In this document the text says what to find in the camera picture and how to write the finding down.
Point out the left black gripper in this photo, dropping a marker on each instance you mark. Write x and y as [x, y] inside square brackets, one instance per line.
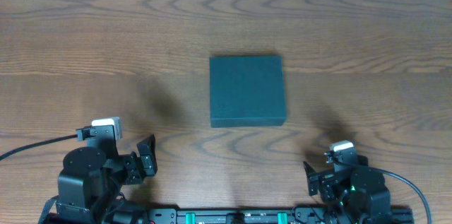
[133, 167]

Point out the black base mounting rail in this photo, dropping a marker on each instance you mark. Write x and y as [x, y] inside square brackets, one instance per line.
[296, 215]

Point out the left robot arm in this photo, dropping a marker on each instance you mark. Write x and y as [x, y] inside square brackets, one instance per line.
[89, 186]

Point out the black gift box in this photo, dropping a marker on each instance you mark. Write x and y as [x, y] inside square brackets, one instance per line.
[247, 91]

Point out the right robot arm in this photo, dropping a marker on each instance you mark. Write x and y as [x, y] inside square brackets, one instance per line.
[351, 190]

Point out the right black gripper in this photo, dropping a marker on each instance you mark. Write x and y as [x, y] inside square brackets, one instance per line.
[324, 181]

